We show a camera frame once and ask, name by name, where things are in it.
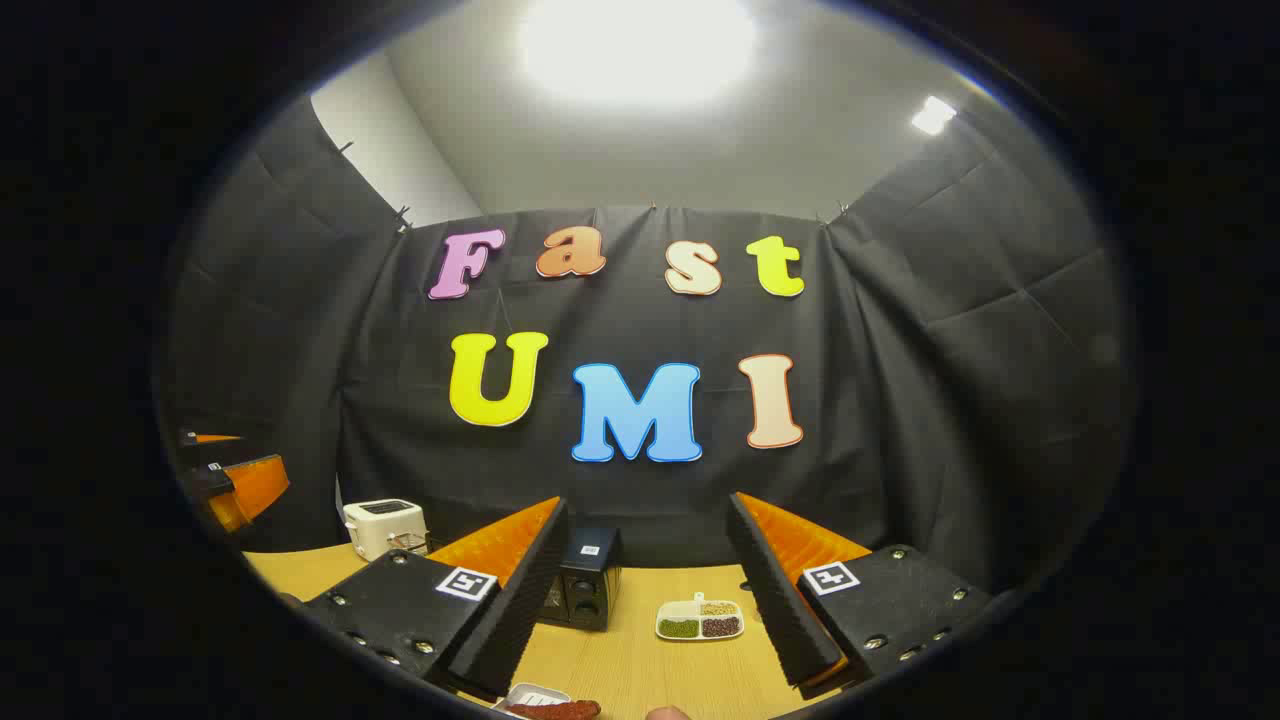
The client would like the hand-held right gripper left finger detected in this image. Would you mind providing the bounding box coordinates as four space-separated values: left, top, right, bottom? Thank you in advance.
300 497 571 701

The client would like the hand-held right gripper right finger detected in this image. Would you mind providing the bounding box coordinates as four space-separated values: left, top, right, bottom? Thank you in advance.
727 492 996 701

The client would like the black electric oven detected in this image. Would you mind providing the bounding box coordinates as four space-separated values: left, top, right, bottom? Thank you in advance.
535 527 623 632

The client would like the red meat piece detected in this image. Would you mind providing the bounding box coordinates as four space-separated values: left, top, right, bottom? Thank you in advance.
507 700 602 720

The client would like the white ribbed tray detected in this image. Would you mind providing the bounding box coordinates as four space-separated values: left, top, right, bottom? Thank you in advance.
497 683 573 720

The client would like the white divided plate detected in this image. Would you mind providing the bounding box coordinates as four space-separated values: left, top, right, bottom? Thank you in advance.
655 592 745 642

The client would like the white toaster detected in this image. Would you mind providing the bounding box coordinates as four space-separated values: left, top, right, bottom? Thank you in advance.
343 499 431 563

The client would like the black backdrop cloth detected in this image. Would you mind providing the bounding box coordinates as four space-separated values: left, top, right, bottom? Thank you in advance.
155 95 1136 601

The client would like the small ceiling light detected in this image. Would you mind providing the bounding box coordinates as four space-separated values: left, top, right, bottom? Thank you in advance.
910 95 959 137

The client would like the large ceiling light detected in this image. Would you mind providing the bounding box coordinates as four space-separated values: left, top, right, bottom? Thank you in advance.
520 0 757 107

